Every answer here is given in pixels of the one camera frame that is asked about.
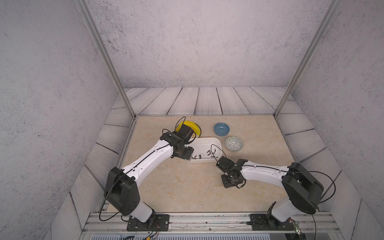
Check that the aluminium frame post right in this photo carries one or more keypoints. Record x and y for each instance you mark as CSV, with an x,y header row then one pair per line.
x,y
320,32

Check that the blue ceramic bowl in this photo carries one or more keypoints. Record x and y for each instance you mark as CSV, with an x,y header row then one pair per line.
x,y
221,129

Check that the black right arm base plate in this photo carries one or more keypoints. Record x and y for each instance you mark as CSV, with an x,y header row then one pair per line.
x,y
264,222

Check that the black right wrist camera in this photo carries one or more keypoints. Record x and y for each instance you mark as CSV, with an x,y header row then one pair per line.
x,y
225,165

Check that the aluminium front rail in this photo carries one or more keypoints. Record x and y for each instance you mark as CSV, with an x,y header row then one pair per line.
x,y
217,223

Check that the white plastic storage box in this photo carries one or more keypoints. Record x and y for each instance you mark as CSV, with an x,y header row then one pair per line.
x,y
202,145

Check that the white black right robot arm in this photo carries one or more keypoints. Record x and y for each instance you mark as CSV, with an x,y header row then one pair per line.
x,y
303,190

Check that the aluminium frame post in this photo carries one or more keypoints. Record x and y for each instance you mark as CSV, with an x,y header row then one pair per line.
x,y
320,32
88,19

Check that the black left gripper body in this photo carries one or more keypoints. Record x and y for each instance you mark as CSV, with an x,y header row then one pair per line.
x,y
186,152

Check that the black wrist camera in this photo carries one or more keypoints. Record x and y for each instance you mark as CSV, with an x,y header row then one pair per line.
x,y
225,165
185,133

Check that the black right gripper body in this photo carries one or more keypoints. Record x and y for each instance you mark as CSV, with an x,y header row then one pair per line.
x,y
227,181

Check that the aluminium frame post left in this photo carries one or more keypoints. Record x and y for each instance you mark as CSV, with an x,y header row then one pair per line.
x,y
88,19

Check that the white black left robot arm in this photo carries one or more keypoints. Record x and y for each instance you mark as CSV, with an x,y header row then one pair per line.
x,y
122,188

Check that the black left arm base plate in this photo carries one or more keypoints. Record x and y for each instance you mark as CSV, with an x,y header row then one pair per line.
x,y
156,223

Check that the yellow banana bunch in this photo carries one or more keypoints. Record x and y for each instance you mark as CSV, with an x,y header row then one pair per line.
x,y
195,127

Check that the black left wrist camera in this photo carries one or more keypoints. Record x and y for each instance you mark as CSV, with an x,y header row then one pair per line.
x,y
185,133

